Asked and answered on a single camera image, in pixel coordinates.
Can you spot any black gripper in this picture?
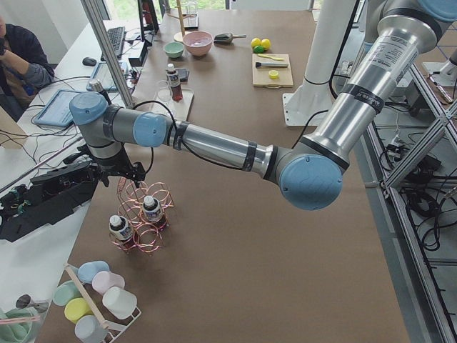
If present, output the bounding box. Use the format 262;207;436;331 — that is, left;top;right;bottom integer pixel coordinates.
98;153;140;188

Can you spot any tea bottle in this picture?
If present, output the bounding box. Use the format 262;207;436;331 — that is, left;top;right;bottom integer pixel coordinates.
142;195;166;231
109;214;134;250
166;64;183;102

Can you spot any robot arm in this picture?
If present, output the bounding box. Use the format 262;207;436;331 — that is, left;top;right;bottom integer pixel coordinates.
69;1;456;210

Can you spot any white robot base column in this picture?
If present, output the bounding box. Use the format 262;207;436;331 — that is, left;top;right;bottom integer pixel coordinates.
283;0;358;126

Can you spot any cream rectangular tray plate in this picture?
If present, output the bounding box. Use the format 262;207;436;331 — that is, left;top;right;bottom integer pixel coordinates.
150;89;194;121

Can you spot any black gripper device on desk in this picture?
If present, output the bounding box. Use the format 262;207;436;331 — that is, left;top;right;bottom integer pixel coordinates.
1;161;98;242

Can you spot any clear wine glass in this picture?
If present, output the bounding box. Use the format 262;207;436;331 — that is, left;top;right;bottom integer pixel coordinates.
156;80;171;106

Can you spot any blue pastel cup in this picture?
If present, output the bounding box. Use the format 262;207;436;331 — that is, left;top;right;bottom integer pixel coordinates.
77;260;110;283

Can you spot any pink pastel cup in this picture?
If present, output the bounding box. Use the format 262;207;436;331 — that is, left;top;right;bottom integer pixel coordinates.
91;271;125;295

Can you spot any blue teach pendant tablet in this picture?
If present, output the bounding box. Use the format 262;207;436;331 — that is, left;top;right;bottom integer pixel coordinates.
32;89;81;128

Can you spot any black thermos bottle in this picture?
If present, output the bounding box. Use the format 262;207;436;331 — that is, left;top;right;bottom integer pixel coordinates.
87;79;107;96

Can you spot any dark grey folded cloth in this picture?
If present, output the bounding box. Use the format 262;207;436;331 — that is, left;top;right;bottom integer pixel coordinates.
177;68;190;83

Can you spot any white pastel cup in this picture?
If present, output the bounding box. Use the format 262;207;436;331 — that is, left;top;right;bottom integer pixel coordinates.
102;287;137;319

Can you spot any green pastel cup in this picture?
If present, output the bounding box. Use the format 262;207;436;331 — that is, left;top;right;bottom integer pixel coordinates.
53;280;81;307

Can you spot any black computer mouse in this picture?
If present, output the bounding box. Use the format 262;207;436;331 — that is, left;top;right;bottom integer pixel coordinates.
82;57;97;66

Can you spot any yellow pastel cup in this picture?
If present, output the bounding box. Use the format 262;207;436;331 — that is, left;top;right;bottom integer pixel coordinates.
64;297;93;324

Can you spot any green bowl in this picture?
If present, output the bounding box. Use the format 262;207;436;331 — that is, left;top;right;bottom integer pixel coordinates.
164;41;184;59

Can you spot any black keyboard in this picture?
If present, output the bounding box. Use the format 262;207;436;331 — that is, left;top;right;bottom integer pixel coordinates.
106;26;126;60

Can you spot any grey pastel cup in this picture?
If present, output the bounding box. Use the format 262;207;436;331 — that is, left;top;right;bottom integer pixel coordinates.
74;315;108;343

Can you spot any wooden cup tree stand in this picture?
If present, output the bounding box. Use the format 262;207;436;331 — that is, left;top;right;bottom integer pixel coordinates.
166;1;199;43

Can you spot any pink bowl with ice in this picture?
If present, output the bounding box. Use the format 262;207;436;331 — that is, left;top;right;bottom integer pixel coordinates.
183;31;214;57

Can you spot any black monitor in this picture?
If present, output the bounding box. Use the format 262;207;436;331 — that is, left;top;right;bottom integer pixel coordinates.
137;0;159;47

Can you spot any seated person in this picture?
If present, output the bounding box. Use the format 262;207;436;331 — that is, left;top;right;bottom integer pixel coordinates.
1;20;54;121

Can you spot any metal jigger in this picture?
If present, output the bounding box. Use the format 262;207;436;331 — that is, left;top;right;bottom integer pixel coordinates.
15;294;49;313

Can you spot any metal muddler bar tool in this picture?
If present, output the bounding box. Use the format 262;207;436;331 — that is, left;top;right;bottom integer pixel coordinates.
255;61;288;69

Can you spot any metal ice scoop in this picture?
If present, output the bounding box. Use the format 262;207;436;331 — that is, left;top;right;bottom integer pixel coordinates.
214;33;247;44

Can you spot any wooden cutting board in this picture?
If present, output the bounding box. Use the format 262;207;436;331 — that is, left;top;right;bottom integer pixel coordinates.
252;54;293;88

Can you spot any half lemon slice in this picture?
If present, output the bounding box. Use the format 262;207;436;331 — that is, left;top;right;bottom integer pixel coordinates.
268;70;279;79

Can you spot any yellow plastic knife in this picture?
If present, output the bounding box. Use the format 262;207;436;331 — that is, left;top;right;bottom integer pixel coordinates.
257;54;284;61

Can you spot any yellow lemon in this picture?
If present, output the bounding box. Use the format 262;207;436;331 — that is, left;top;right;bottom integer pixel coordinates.
251;37;261;49

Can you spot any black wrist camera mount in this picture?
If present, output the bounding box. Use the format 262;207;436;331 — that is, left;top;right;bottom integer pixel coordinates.
96;162;146;187

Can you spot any copper wire bottle basket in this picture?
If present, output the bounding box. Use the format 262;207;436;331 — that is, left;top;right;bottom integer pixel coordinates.
109;177;174;256

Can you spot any white wire cup rack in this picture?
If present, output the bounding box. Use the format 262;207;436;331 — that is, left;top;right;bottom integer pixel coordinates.
64;264;142;342

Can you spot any aluminium frame post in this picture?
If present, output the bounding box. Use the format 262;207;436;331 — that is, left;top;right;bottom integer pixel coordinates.
81;0;134;109

